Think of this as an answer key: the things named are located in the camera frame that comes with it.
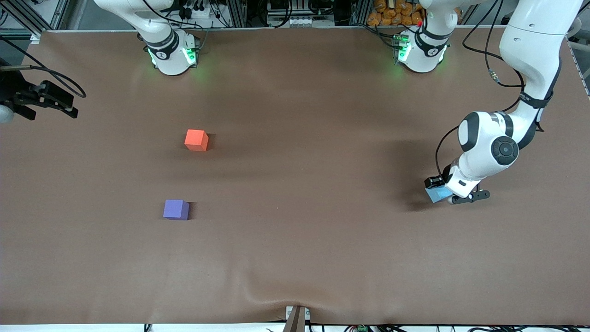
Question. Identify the white power strip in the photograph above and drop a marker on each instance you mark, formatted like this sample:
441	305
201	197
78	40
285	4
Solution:
295	21

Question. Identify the purple foam block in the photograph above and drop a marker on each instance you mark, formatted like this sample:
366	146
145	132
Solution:
175	209

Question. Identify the light blue foam block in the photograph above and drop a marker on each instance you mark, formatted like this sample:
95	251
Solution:
438	194

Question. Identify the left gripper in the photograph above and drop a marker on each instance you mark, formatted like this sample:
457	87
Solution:
433	181

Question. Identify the aluminium frame strut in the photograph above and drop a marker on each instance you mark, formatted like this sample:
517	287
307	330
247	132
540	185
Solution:
57	14

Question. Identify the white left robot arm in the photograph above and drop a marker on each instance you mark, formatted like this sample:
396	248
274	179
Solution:
530	46

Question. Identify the pile of orange objects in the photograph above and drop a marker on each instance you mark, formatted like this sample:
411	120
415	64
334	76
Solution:
392	11

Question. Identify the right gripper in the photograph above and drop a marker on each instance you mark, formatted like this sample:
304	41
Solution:
13	90

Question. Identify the brown table cover sheet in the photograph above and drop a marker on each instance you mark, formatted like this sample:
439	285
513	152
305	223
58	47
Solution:
322	230

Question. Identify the orange foam block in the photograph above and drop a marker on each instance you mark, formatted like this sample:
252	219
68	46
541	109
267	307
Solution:
196	139

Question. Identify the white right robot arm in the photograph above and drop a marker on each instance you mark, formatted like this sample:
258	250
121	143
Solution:
166	46

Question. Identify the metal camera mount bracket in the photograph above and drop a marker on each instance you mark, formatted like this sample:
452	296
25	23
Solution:
296	320

